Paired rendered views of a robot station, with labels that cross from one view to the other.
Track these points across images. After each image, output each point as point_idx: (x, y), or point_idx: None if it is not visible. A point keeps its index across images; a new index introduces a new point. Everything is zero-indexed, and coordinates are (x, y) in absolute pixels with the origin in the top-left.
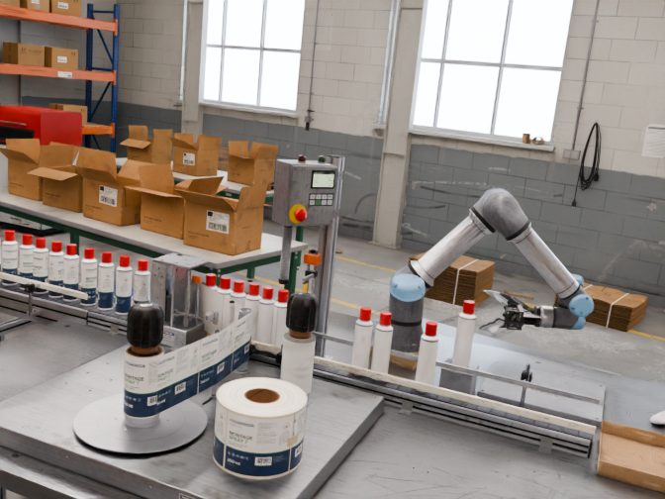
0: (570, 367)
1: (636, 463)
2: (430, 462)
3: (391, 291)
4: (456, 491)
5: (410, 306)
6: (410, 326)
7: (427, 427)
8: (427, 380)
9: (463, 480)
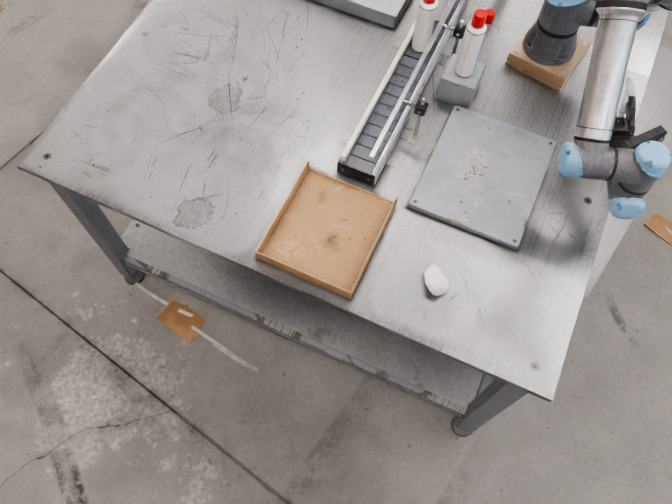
0: (585, 236)
1: (331, 209)
2: (311, 51)
3: None
4: (271, 60)
5: (545, 4)
6: (538, 26)
7: (374, 57)
8: (413, 36)
9: (287, 68)
